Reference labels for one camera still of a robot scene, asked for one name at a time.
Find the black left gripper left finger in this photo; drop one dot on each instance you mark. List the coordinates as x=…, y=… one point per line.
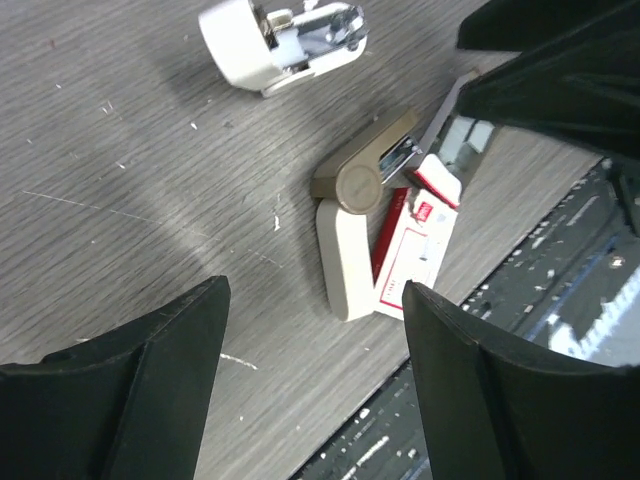
x=131, y=403

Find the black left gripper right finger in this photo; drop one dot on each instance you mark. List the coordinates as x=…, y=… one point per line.
x=496, y=406

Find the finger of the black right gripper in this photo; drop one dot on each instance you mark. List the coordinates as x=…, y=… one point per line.
x=575, y=76

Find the staple box tray with staples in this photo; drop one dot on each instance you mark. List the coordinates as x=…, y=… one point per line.
x=455, y=146

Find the red white staple box sleeve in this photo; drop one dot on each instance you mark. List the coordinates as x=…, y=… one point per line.
x=411, y=246

